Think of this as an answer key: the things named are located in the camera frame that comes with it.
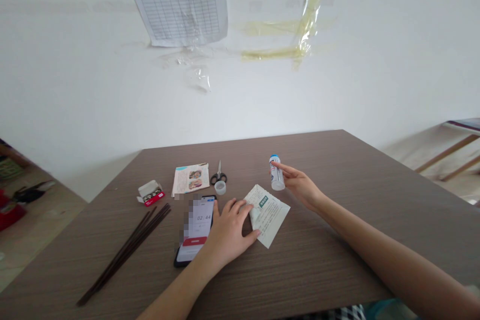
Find yellowed tape strips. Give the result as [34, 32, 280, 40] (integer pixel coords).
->
[239, 0, 328, 72]

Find person's left hand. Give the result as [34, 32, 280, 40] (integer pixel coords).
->
[200, 198, 262, 267]

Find printed table sheet on wall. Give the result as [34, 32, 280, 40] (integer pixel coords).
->
[117, 0, 230, 48]

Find black smartphone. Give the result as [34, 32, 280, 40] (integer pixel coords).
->
[173, 194, 219, 269]

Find white paper sheet green label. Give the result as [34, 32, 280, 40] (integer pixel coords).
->
[239, 184, 292, 250]

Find dark brown thin stick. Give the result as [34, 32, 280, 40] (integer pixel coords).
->
[98, 207, 172, 290]
[76, 206, 158, 307]
[83, 202, 169, 300]
[89, 204, 171, 297]

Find black handled scissors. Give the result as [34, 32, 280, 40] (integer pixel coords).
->
[209, 159, 228, 186]

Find red box of binder clips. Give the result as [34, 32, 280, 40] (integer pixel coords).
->
[136, 180, 166, 208]

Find illustrated booklet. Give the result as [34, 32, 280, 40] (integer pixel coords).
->
[171, 162, 210, 198]

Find red plastic object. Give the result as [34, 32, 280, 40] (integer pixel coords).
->
[0, 187, 28, 232]

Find clear tape remnants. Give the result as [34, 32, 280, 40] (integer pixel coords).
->
[156, 45, 214, 93]

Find white glue stick blue end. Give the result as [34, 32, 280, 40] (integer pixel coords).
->
[268, 153, 286, 191]

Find black object on floor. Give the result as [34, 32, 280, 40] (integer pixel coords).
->
[13, 180, 57, 205]

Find wooden frame table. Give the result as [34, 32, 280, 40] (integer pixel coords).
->
[414, 118, 480, 183]

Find person's right hand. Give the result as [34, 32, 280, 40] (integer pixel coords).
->
[274, 162, 323, 212]

